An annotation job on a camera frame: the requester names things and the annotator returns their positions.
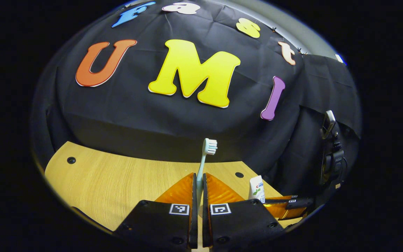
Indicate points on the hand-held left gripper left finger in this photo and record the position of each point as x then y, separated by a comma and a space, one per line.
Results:
193, 210

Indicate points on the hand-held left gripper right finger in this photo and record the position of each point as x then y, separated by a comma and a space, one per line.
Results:
206, 217

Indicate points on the light blue toothbrush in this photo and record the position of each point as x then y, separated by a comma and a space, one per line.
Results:
209, 147

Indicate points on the wooden desktop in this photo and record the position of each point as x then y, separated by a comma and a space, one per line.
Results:
117, 182

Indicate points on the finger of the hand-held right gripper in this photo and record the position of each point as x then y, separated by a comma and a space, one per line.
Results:
289, 203

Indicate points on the white toothpaste tube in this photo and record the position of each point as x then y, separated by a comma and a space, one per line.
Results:
256, 185

